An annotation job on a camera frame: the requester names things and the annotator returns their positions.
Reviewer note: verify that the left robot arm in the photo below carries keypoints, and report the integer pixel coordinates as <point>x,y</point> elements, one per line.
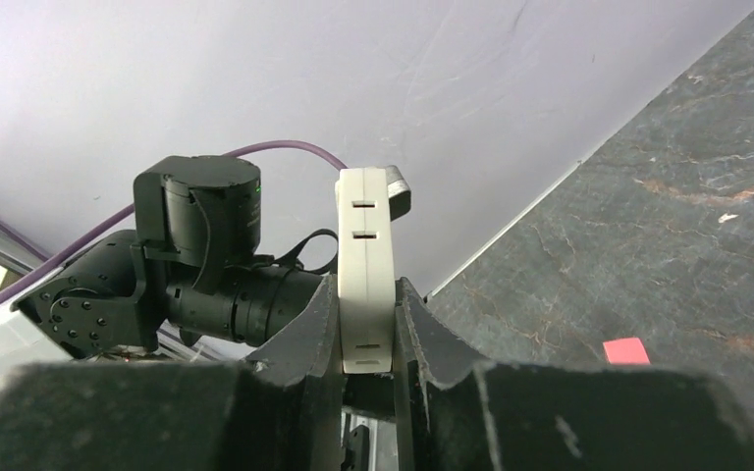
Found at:
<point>191,262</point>

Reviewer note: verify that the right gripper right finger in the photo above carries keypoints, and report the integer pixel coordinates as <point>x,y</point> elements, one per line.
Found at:
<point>457,409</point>

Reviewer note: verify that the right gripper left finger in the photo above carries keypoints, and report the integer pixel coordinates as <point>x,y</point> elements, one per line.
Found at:
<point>277,409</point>

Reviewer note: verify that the pink cube socket adapter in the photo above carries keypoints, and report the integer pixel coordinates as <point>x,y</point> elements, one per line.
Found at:
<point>626,351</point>

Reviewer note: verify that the white plug adapter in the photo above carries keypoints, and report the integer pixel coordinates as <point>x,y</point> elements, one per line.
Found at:
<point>368,201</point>

